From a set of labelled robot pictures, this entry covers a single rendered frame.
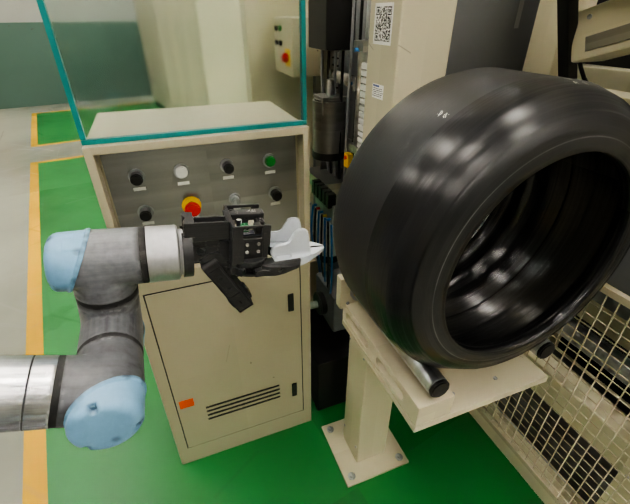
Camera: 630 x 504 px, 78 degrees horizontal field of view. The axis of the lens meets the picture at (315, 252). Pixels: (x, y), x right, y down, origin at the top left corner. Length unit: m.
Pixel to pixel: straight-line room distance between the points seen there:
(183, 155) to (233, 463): 1.22
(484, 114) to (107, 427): 0.59
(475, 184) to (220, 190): 0.75
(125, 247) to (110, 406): 0.18
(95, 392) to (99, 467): 1.48
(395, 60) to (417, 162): 0.34
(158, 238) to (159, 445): 1.46
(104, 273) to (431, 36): 0.74
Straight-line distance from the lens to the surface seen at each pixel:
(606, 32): 1.06
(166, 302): 1.23
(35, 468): 2.07
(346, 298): 1.04
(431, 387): 0.83
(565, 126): 0.64
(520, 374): 1.07
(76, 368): 0.49
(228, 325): 1.32
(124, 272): 0.53
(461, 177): 0.57
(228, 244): 0.55
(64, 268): 0.53
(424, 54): 0.92
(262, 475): 1.75
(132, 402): 0.47
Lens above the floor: 1.53
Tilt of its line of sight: 32 degrees down
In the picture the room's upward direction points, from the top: straight up
